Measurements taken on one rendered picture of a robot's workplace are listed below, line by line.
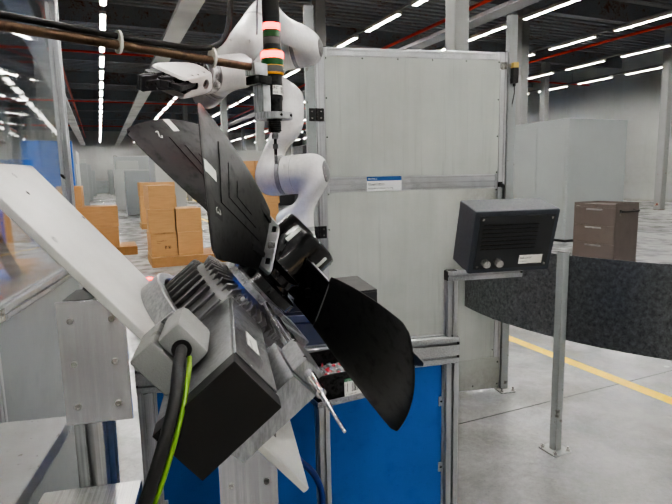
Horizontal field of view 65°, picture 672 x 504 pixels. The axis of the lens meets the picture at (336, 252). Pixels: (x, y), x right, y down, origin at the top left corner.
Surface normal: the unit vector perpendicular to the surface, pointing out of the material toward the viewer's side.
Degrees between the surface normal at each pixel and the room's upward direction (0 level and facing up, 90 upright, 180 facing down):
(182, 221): 90
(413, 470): 90
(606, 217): 90
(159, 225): 90
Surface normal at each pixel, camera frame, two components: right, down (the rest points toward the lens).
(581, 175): 0.40, 0.12
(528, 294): -0.87, 0.09
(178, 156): 0.60, -0.54
